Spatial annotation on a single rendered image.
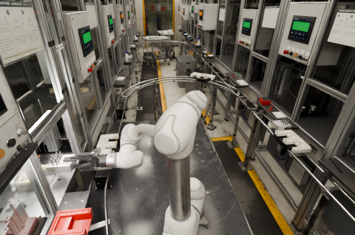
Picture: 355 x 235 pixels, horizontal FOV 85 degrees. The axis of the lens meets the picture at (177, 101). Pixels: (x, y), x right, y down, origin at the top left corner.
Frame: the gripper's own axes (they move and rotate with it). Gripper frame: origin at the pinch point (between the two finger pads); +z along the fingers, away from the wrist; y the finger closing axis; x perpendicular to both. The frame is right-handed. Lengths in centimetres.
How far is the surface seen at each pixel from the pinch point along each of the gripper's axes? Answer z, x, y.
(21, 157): -0.4, 32.1, 33.1
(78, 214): -11.4, 27.8, -7.3
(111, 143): -15.0, -34.8, -15.3
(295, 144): -162, -21, -13
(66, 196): 0.6, 12.4, -12.7
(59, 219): -3.1, 28.8, -8.0
